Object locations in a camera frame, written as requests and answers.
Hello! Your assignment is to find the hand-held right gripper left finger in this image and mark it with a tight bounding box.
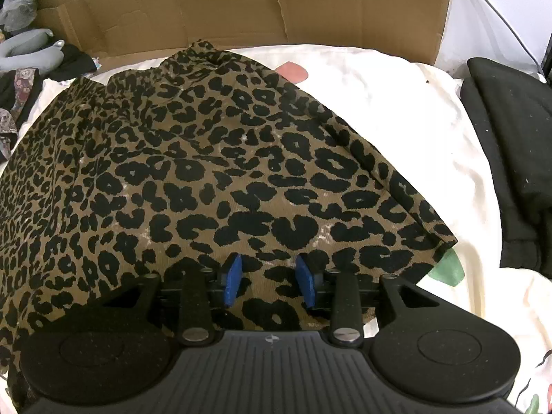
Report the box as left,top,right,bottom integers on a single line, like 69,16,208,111
103,254,243,346

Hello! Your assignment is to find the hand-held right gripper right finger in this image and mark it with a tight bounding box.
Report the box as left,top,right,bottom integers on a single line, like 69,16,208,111
295,252,432,346

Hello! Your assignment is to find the leopard print garment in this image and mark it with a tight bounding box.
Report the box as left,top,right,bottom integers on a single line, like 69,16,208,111
0,40,459,410

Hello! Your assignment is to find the cream printed bedsheet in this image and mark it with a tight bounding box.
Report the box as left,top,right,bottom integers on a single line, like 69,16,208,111
0,43,552,414

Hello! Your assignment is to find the black folded garment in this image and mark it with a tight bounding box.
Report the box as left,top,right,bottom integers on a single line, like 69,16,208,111
459,57,552,279

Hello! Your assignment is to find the black cloth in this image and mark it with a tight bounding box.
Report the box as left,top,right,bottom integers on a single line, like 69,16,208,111
49,45,99,82

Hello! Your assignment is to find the large brown cardboard sheet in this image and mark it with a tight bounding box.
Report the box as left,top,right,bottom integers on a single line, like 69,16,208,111
65,0,453,67

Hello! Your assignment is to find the black floral garment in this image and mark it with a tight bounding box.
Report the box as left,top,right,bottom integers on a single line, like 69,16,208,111
0,67,44,162

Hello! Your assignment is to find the grey neck pillow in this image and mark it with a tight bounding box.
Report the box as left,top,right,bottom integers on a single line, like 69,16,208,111
0,28,65,72

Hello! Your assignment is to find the open cardboard carton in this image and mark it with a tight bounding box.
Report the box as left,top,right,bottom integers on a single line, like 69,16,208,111
33,0,93,50

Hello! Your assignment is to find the clear plastic bag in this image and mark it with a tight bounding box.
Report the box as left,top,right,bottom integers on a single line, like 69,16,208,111
0,0,39,35

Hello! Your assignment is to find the white cable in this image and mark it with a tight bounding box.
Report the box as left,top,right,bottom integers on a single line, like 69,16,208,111
455,0,550,72

